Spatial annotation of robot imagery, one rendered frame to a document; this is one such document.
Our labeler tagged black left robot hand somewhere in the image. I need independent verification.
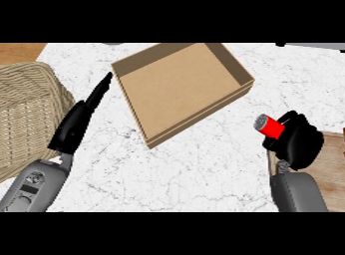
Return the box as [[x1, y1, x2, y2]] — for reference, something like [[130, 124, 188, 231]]
[[46, 71, 116, 155]]

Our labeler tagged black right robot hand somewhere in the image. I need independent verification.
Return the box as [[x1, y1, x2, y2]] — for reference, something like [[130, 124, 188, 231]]
[[260, 110, 326, 172]]

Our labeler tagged red can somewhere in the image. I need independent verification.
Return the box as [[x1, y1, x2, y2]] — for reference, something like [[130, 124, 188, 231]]
[[252, 114, 286, 140]]

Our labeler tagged wooden cutting board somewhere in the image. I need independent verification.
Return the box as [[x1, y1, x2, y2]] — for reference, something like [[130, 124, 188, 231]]
[[266, 130, 345, 213]]

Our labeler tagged brown cardboard box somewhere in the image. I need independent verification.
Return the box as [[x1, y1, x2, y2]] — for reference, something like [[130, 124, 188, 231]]
[[111, 43, 256, 150]]

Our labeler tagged beige wicker basket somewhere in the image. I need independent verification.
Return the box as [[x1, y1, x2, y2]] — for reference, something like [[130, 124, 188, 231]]
[[0, 61, 77, 187]]

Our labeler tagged grey appliance with black edge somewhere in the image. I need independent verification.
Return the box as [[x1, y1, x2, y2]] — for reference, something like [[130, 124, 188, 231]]
[[275, 43, 345, 54]]

